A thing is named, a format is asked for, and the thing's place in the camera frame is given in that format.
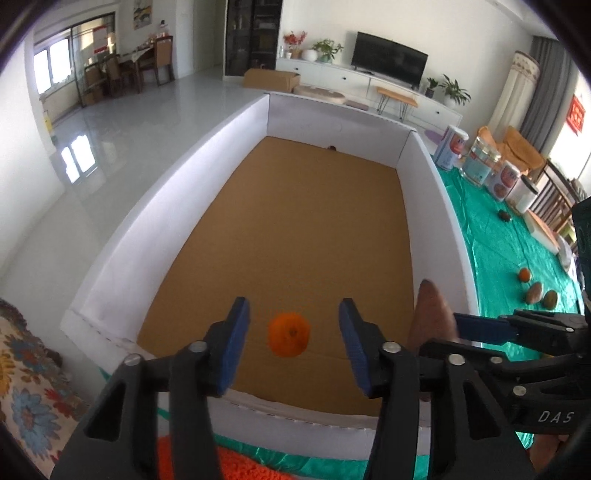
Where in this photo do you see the sweet potato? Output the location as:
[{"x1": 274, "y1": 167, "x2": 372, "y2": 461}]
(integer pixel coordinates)
[
  {"x1": 525, "y1": 282, "x2": 544, "y2": 305},
  {"x1": 407, "y1": 279, "x2": 460, "y2": 352}
]

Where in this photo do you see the floral cushion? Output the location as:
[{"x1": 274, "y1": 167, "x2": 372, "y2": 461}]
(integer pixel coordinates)
[{"x1": 1, "y1": 301, "x2": 88, "y2": 479}]

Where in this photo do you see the white flat box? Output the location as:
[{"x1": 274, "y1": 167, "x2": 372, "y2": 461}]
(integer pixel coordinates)
[{"x1": 523, "y1": 210, "x2": 559, "y2": 255}]

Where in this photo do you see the small wooden side table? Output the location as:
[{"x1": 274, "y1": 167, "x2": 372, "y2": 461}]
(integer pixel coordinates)
[{"x1": 376, "y1": 87, "x2": 419, "y2": 122}]

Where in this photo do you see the tall black cabinet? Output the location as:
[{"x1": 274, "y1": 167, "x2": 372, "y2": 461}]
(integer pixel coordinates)
[{"x1": 223, "y1": 0, "x2": 283, "y2": 77}]

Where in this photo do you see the glass jar teal label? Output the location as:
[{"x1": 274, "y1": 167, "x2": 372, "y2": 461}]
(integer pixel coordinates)
[{"x1": 460, "y1": 136, "x2": 501, "y2": 187}]

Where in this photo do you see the small orange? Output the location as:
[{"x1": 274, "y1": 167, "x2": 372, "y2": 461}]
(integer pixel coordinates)
[
  {"x1": 518, "y1": 268, "x2": 532, "y2": 283},
  {"x1": 267, "y1": 313, "x2": 311, "y2": 358}
]

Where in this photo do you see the dining table with chairs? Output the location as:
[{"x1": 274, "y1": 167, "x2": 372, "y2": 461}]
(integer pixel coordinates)
[{"x1": 81, "y1": 35, "x2": 175, "y2": 105}]

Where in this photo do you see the potted green plant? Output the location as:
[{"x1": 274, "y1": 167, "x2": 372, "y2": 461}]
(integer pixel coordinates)
[{"x1": 440, "y1": 74, "x2": 472, "y2": 108}]

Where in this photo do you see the orange lounge chair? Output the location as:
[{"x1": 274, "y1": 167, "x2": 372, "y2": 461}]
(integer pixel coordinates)
[{"x1": 477, "y1": 126, "x2": 546, "y2": 175}]

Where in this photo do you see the white cardboard box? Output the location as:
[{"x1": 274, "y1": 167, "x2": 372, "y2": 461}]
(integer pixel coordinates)
[{"x1": 61, "y1": 94, "x2": 478, "y2": 458}]

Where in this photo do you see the covered standing air conditioner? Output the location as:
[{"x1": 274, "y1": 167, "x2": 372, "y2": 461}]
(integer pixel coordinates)
[{"x1": 488, "y1": 51, "x2": 541, "y2": 141}]

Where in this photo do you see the grey curtain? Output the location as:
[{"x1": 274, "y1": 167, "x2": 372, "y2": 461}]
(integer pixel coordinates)
[{"x1": 520, "y1": 36, "x2": 578, "y2": 157}]

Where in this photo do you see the green-brown round fruit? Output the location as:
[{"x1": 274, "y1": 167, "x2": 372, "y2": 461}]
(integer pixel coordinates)
[{"x1": 542, "y1": 290, "x2": 560, "y2": 310}]

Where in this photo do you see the brown cardboard box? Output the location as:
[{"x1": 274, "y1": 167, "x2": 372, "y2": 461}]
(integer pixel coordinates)
[{"x1": 242, "y1": 68, "x2": 301, "y2": 93}]

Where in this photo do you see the red flower vase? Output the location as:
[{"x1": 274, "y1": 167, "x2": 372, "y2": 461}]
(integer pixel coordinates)
[{"x1": 283, "y1": 31, "x2": 308, "y2": 59}]

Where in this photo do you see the white plastic snack bag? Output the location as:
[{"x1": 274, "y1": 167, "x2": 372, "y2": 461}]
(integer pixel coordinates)
[{"x1": 556, "y1": 235, "x2": 573, "y2": 272}]

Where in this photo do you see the black television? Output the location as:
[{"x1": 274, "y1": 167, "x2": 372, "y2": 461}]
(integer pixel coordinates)
[{"x1": 352, "y1": 32, "x2": 428, "y2": 88}]

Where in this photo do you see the wooden crib rail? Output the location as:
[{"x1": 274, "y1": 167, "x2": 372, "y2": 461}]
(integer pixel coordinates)
[{"x1": 530, "y1": 159, "x2": 580, "y2": 233}]

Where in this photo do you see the green satin tablecloth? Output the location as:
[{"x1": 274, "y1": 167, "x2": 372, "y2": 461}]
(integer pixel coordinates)
[{"x1": 214, "y1": 169, "x2": 582, "y2": 479}]

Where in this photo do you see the small dark fruit by cans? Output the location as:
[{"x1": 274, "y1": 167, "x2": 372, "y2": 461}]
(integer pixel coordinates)
[{"x1": 497, "y1": 210, "x2": 512, "y2": 223}]

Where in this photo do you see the right red-labelled tin can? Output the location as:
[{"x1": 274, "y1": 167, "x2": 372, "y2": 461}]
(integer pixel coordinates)
[{"x1": 485, "y1": 160, "x2": 521, "y2": 202}]

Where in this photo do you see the black-lidded clear canister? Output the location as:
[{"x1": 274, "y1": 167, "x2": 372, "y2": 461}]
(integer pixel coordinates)
[{"x1": 505, "y1": 175, "x2": 539, "y2": 215}]

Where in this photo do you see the red wall hanging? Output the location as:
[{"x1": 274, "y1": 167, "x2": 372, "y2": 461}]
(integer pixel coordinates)
[{"x1": 566, "y1": 94, "x2": 586, "y2": 135}]

